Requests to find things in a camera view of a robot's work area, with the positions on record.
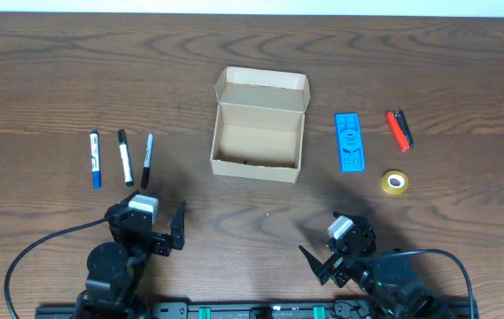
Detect black whiteboard marker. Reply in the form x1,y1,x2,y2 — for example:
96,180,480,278
117,129,134,186

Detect yellow tape roll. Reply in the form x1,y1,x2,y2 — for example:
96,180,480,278
381,170,409,196

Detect blue plastic rectangular block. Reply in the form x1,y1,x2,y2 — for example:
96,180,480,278
335,113,365,173

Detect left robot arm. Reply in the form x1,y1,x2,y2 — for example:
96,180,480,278
73,191,186,319

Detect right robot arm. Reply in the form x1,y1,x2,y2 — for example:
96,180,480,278
299,212,454,318

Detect thin black permanent marker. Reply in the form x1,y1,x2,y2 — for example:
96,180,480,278
141,133,154,189

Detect blue whiteboard marker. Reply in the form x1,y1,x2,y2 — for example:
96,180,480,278
89,130,102,190

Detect open cardboard box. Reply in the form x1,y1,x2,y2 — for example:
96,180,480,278
210,66,310,183

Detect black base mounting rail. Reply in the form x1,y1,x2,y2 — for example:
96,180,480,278
35,300,472,319

